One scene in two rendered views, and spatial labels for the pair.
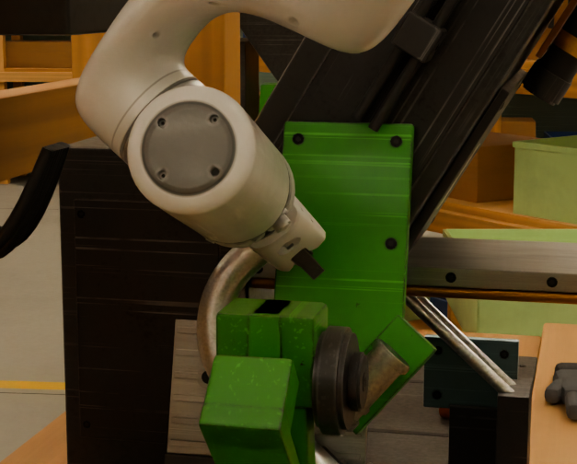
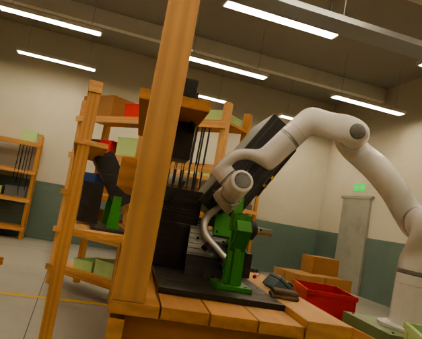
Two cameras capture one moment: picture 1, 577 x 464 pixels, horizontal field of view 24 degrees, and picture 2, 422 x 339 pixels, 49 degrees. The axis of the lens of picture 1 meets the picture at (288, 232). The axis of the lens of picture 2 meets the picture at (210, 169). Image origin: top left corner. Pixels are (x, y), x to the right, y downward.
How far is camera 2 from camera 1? 1.03 m
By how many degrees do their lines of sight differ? 26
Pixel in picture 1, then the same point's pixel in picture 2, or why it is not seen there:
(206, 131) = (245, 177)
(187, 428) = (191, 248)
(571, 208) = not seen: hidden behind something
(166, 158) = (239, 181)
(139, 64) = (229, 165)
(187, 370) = (192, 236)
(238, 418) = (244, 230)
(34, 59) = not seen: outside the picture
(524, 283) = not seen: hidden behind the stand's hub
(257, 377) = (245, 224)
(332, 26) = (270, 164)
